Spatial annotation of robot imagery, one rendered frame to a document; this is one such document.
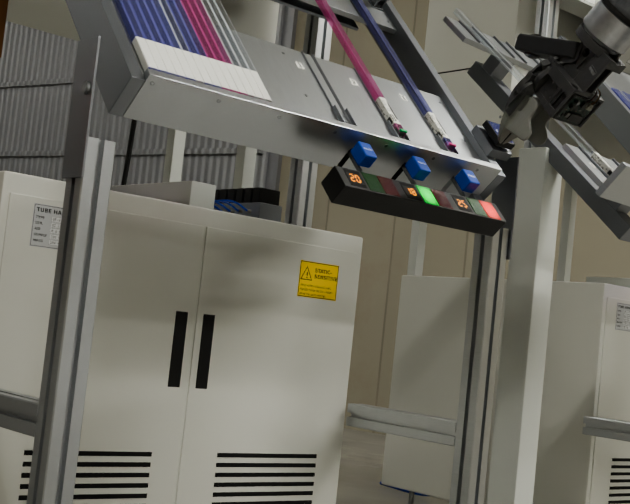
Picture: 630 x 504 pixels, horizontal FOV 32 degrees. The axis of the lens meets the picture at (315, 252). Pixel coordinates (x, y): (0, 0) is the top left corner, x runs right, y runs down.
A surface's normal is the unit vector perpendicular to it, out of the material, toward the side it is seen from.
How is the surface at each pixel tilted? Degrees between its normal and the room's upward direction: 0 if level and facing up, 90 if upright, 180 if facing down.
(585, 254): 90
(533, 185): 90
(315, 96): 48
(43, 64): 90
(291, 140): 137
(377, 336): 90
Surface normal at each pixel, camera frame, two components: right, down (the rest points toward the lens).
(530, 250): -0.69, -0.13
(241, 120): 0.36, 0.74
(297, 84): 0.55, -0.66
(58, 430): 0.65, 0.01
